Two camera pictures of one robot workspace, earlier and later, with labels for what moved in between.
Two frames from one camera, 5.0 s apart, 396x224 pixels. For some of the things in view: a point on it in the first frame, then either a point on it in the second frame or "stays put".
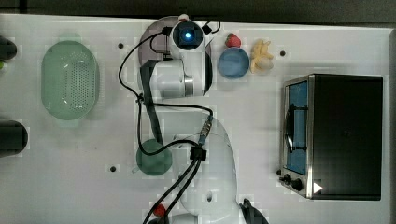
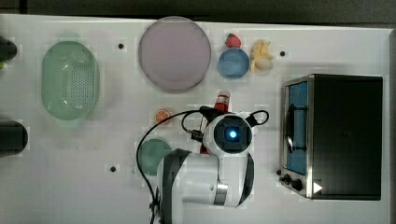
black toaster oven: (332, 136) stays put
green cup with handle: (156, 164) stays put
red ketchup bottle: (183, 18) -> (221, 102)
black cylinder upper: (7, 49) stays put
